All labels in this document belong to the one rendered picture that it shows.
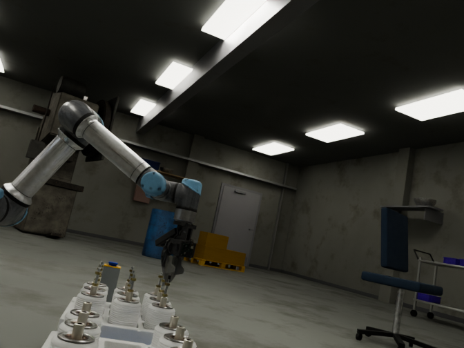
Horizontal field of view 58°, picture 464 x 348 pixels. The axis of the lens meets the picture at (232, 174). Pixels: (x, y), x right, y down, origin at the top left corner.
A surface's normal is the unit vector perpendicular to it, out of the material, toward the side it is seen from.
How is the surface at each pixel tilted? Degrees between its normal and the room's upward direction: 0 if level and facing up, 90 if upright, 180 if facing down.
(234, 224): 90
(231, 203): 90
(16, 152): 90
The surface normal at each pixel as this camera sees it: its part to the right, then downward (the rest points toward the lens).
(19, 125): 0.40, -0.07
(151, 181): -0.03, -0.17
